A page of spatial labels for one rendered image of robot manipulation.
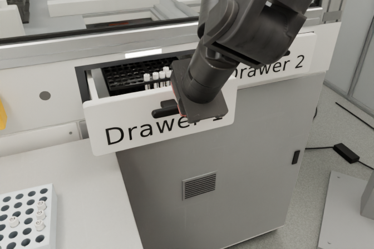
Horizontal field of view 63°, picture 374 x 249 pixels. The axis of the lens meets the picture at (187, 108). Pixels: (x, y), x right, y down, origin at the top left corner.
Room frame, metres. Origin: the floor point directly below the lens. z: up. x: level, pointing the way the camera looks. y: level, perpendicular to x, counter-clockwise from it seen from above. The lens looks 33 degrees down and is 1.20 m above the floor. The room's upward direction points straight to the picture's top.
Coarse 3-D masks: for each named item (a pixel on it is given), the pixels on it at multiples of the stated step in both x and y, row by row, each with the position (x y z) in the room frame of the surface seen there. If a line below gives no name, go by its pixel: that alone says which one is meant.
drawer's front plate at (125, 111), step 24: (120, 96) 0.46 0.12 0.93; (144, 96) 0.46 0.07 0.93; (168, 96) 0.48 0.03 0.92; (96, 120) 0.43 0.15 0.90; (120, 120) 0.45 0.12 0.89; (144, 120) 0.46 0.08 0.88; (168, 120) 0.48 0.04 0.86; (96, 144) 0.43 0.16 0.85; (120, 144) 0.44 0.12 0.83; (144, 144) 0.46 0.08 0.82
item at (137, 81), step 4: (132, 80) 0.57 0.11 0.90; (136, 80) 0.57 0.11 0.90; (140, 80) 0.58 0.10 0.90; (152, 80) 0.57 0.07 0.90; (156, 80) 0.57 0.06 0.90; (160, 80) 0.58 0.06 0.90; (164, 80) 0.58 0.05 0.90; (168, 80) 0.58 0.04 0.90; (112, 84) 0.55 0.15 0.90; (116, 84) 0.55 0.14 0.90; (120, 84) 0.56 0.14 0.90; (124, 84) 0.55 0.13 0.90; (128, 84) 0.55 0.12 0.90; (132, 84) 0.55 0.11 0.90; (136, 84) 0.56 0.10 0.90; (140, 84) 0.56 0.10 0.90; (144, 84) 0.56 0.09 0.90; (112, 88) 0.54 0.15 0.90; (116, 88) 0.54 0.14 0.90; (120, 88) 0.54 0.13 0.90; (124, 88) 0.55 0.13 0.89
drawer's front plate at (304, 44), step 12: (300, 36) 0.76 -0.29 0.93; (312, 36) 0.77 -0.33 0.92; (300, 48) 0.76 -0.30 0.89; (312, 48) 0.78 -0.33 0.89; (300, 60) 0.76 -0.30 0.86; (240, 72) 0.70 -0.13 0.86; (252, 72) 0.71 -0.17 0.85; (264, 72) 0.72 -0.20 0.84; (276, 72) 0.74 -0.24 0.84; (288, 72) 0.75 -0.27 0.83; (300, 72) 0.77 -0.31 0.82; (240, 84) 0.70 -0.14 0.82
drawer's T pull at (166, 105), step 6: (162, 102) 0.47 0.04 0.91; (168, 102) 0.47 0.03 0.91; (174, 102) 0.47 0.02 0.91; (162, 108) 0.45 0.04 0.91; (168, 108) 0.45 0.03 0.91; (174, 108) 0.45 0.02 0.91; (156, 114) 0.43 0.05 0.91; (162, 114) 0.44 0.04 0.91; (168, 114) 0.44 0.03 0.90; (174, 114) 0.45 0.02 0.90
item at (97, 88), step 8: (176, 56) 0.77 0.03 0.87; (184, 56) 0.72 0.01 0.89; (88, 72) 0.62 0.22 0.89; (96, 72) 0.74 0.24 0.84; (88, 80) 0.58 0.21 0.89; (96, 80) 0.69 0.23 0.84; (88, 88) 0.58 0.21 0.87; (96, 88) 0.65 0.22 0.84; (104, 88) 0.65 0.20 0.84; (96, 96) 0.52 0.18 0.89; (104, 96) 0.61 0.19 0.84
